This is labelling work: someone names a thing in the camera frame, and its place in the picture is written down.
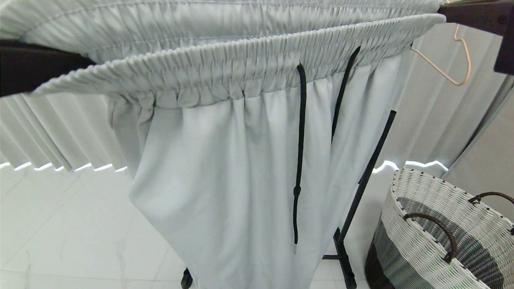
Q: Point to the pale grey shorts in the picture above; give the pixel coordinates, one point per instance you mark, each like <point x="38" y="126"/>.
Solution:
<point x="225" y="160"/>

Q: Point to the pink clothes hanger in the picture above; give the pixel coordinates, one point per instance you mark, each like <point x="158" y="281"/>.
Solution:
<point x="467" y="56"/>

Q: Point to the black clothes rack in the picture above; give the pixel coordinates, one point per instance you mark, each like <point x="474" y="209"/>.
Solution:
<point x="373" y="160"/>

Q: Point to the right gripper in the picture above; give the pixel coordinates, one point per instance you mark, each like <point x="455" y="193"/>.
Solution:
<point x="506" y="54"/>

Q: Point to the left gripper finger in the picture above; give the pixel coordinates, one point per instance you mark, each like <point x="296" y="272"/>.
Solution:
<point x="32" y="68"/>

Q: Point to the white laundry basket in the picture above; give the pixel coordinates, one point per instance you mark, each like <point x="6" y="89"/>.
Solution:
<point x="421" y="249"/>

